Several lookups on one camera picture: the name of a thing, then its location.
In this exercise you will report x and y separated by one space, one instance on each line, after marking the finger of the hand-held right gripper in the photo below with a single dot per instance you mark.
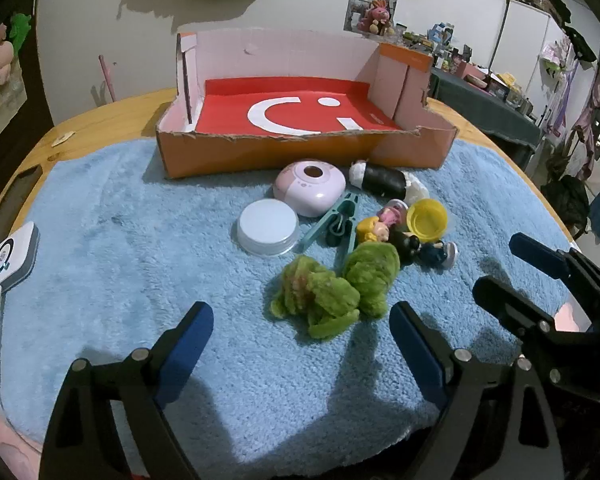
535 255
505 300

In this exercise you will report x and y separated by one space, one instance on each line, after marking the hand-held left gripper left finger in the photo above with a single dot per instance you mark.
187 350

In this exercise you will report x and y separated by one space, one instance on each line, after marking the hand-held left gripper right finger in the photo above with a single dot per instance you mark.
415 350

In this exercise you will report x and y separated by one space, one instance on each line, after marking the green plush toy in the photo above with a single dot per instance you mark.
372 275
315 295

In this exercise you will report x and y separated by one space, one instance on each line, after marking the black toy figure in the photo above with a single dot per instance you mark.
420 251

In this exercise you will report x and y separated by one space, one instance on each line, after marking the yellow plastic cup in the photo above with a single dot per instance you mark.
427 217

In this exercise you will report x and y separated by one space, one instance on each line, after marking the yellow-haired doll figure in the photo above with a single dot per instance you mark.
380 225

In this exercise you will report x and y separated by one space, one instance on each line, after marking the white round lid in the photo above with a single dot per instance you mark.
267 227

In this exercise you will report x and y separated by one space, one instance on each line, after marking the teal clothespin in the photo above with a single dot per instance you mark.
337 222

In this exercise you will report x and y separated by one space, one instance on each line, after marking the black and white sushi plush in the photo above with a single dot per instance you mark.
380 180

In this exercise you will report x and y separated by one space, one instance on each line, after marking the pink round device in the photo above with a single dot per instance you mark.
310 187

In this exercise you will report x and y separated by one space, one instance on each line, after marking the orange cardboard box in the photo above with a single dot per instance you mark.
230 95

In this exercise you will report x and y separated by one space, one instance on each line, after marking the person's right hand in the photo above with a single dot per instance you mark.
571 319

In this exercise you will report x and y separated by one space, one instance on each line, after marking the black backpack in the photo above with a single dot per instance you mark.
570 200

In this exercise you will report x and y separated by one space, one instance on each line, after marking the blue fluffy mat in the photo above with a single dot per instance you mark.
130 240

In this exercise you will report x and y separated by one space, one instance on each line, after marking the green-clothed table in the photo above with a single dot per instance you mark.
485 107

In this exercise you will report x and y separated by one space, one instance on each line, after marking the purple curtain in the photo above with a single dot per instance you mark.
597 100

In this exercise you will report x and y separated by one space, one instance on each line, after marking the white square device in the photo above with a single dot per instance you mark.
10 260

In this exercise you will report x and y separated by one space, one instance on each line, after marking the clutter of small boxes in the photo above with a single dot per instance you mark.
455 52

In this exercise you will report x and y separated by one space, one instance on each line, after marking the white fabric wardrobe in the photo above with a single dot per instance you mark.
525 35

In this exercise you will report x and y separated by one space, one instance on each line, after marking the black phone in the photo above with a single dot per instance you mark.
27 176

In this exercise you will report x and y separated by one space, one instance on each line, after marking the small paper tag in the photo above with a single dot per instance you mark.
62 138

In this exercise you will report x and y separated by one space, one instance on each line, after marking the pink stick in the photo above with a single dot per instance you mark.
107 77

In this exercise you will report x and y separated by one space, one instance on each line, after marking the pink rabbit plush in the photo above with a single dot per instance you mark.
377 15

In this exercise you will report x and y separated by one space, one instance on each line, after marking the hanging paper bag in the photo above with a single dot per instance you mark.
7 102

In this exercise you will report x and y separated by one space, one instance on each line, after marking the pink pig plush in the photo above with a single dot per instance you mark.
2 57

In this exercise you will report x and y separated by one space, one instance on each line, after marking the green wall plush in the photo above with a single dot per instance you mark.
21 25

